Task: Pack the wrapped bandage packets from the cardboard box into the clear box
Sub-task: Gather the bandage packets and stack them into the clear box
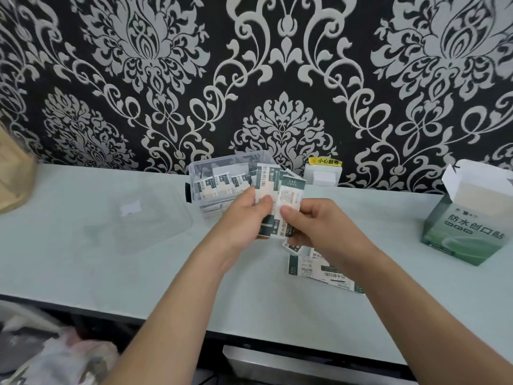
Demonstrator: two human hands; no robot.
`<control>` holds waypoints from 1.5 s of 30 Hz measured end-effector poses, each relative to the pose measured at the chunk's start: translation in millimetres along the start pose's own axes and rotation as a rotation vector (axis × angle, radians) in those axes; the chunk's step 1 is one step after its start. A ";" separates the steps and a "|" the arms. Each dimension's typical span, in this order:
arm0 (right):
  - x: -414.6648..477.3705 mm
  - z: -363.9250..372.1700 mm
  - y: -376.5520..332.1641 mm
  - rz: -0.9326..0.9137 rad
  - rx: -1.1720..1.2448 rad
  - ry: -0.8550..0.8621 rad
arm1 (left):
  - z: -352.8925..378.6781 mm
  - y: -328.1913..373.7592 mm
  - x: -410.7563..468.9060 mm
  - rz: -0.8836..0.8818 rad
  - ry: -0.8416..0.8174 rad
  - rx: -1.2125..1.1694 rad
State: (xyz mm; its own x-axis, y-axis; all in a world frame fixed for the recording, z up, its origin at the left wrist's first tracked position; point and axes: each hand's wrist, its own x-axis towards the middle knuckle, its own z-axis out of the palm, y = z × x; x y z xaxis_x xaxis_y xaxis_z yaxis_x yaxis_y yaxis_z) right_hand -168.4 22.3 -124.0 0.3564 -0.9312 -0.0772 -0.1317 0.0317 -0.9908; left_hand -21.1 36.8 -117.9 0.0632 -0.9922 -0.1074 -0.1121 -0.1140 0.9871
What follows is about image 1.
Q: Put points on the small white green packet bundle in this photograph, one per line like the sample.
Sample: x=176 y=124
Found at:
x=288 y=192

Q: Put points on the pile of white green packets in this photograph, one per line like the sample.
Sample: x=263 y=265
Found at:
x=316 y=272

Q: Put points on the green white cardboard carton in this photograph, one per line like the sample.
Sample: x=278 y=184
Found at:
x=465 y=236

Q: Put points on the white wall socket yellow label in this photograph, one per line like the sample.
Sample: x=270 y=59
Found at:
x=322 y=176

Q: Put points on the clear plastic box lid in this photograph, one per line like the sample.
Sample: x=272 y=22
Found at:
x=130 y=207

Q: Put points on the person's right hand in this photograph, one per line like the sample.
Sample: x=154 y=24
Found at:
x=332 y=232

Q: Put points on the person's left forearm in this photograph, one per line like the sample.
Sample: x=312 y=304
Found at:
x=164 y=328

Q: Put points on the person's right forearm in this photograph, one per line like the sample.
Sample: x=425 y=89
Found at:
x=433 y=328

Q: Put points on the crumpled plastic bag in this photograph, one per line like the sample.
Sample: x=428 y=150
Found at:
x=56 y=352

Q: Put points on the person's left hand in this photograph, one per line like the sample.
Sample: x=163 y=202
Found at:
x=236 y=228

